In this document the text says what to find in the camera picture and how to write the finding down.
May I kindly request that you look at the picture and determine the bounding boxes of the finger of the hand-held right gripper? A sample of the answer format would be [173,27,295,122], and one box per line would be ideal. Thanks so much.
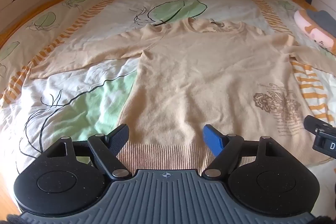
[304,115,336,133]

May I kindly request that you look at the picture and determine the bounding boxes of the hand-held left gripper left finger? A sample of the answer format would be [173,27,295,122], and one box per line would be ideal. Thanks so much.
[47,124,132,179]

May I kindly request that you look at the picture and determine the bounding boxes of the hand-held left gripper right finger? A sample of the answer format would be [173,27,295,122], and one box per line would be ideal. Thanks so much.
[201,124,287,179]

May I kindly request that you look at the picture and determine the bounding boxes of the cream knit sweater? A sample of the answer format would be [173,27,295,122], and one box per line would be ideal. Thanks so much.
[29,18,336,165]

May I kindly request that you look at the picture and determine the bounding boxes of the leaf print duvet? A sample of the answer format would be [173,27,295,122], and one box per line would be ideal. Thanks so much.
[0,0,336,188]

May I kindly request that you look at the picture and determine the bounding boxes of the pink plush pillow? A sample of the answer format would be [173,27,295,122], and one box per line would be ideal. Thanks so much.
[293,9,336,52]

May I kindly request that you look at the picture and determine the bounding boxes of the grey folded cloth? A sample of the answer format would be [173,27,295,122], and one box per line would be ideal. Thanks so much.
[305,9,336,39]

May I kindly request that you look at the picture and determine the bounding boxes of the orange bed sheet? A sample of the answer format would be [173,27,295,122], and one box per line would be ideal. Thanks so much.
[0,0,101,49]

